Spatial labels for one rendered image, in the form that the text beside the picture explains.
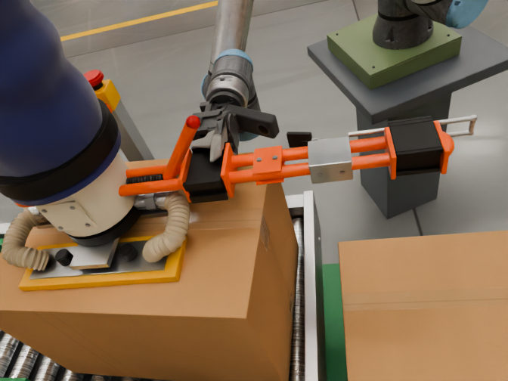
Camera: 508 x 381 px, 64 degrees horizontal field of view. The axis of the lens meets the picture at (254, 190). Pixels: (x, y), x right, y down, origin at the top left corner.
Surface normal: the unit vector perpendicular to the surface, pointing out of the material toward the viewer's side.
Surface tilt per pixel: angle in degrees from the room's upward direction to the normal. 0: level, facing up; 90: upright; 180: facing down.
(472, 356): 0
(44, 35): 73
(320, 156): 0
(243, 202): 0
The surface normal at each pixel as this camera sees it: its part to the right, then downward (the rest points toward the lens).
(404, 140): -0.23, -0.65
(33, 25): 0.81, -0.38
